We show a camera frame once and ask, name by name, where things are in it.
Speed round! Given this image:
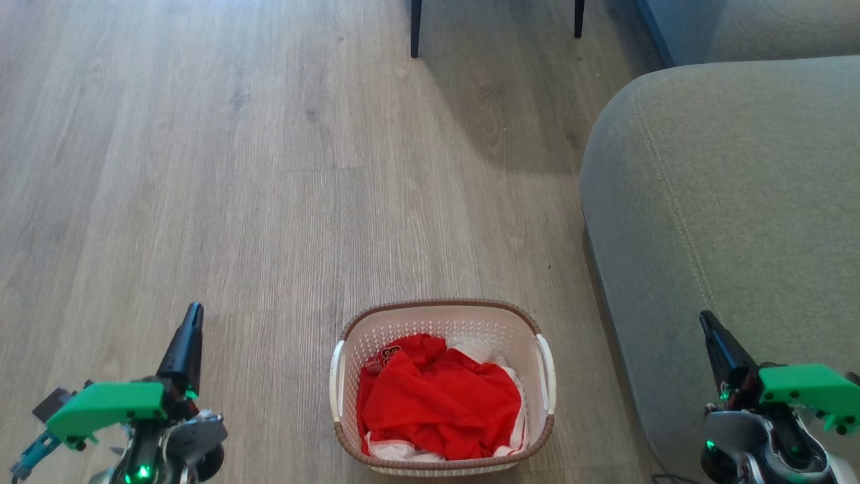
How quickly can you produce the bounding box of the grey fabric sofa seat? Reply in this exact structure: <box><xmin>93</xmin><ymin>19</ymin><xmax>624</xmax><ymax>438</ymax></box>
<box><xmin>579</xmin><ymin>56</ymin><xmax>860</xmax><ymax>484</ymax></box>

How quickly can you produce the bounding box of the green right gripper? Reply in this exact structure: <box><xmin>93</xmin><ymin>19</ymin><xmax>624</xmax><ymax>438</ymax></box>
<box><xmin>699</xmin><ymin>310</ymin><xmax>860</xmax><ymax>435</ymax></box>

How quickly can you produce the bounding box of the grey sofa back cushion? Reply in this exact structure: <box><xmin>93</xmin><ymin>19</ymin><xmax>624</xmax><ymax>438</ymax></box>
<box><xmin>637</xmin><ymin>0</ymin><xmax>860</xmax><ymax>68</ymax></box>

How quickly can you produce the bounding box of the teal cable connector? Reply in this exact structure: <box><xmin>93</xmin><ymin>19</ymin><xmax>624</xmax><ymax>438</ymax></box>
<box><xmin>9</xmin><ymin>430</ymin><xmax>62</xmax><ymax>482</ymax></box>

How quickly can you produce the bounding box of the white red-trimmed garment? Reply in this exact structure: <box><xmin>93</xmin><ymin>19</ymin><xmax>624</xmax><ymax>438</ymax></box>
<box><xmin>363</xmin><ymin>338</ymin><xmax>531</xmax><ymax>463</ymax></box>

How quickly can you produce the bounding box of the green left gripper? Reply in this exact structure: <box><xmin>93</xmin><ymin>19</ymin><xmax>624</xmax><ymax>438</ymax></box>
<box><xmin>46</xmin><ymin>302</ymin><xmax>204</xmax><ymax>450</ymax></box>

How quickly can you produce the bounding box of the red garment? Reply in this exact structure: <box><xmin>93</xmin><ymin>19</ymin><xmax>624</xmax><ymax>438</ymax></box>
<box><xmin>356</xmin><ymin>333</ymin><xmax>525</xmax><ymax>461</ymax></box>

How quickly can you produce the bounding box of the white brown-rimmed laundry basket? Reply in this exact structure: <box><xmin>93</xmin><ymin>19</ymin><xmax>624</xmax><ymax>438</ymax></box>
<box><xmin>329</xmin><ymin>299</ymin><xmax>557</xmax><ymax>477</ymax></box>

